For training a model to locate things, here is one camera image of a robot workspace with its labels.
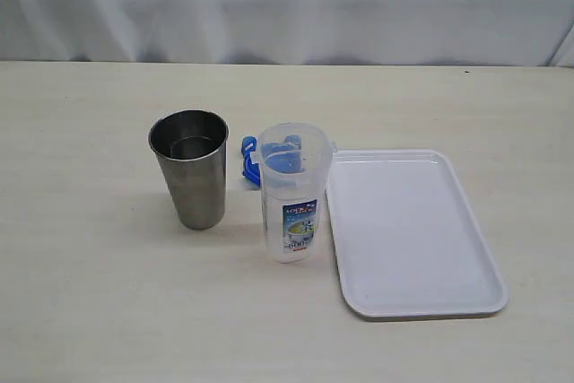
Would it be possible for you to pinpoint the blue container lid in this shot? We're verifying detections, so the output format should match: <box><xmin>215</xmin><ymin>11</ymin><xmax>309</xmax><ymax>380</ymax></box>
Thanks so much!
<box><xmin>241</xmin><ymin>135</ymin><xmax>261</xmax><ymax>187</ymax></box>

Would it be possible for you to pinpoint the stainless steel cup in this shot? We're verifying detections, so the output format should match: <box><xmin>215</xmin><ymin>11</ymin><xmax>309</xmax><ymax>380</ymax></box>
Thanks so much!
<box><xmin>148</xmin><ymin>109</ymin><xmax>229</xmax><ymax>230</ymax></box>

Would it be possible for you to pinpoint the clear plastic container with label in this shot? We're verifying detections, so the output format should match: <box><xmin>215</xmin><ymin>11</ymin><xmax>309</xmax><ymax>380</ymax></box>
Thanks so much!
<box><xmin>249</xmin><ymin>123</ymin><xmax>334</xmax><ymax>263</ymax></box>

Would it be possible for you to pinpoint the white plastic tray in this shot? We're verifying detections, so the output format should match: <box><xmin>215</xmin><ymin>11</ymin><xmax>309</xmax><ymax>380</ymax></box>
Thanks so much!
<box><xmin>326</xmin><ymin>149</ymin><xmax>509</xmax><ymax>320</ymax></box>

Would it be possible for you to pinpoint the white backdrop curtain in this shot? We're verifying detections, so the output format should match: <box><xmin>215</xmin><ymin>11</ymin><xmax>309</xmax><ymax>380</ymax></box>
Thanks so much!
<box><xmin>1</xmin><ymin>0</ymin><xmax>573</xmax><ymax>67</ymax></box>

